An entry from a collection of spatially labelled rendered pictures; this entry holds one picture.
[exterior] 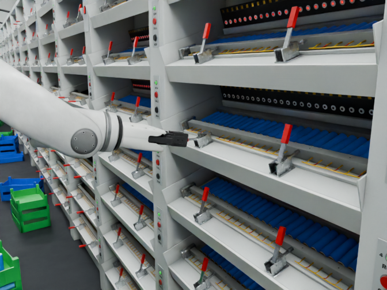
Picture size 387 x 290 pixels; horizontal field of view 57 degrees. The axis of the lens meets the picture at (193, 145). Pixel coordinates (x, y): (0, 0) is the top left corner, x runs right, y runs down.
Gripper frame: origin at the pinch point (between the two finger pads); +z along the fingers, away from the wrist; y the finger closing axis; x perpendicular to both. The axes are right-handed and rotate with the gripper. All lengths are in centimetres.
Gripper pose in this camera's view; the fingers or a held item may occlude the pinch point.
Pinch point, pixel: (177, 138)
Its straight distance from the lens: 83.6
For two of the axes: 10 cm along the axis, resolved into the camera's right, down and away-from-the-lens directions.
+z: 8.4, 0.8, 5.3
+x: 1.6, -9.8, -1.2
